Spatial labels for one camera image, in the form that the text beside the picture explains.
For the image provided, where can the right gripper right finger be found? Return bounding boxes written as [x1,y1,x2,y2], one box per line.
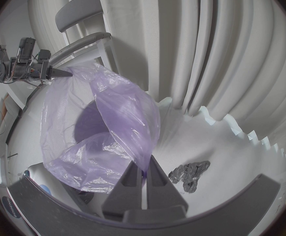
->
[146,155,189,216]

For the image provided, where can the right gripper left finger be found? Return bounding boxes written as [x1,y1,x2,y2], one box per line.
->
[102,160,144,222]

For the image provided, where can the black plastic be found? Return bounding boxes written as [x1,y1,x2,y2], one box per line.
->
[168,160,211,194]

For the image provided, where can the purple plastic bag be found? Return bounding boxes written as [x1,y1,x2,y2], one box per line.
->
[40,63,161,194]

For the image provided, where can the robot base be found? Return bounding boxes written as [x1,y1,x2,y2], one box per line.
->
[0,124,95,236]

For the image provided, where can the white chair with grey cushions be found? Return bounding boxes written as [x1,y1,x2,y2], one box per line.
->
[20,0,120,112]

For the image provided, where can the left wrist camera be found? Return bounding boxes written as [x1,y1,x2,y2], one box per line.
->
[38,49,51,63]

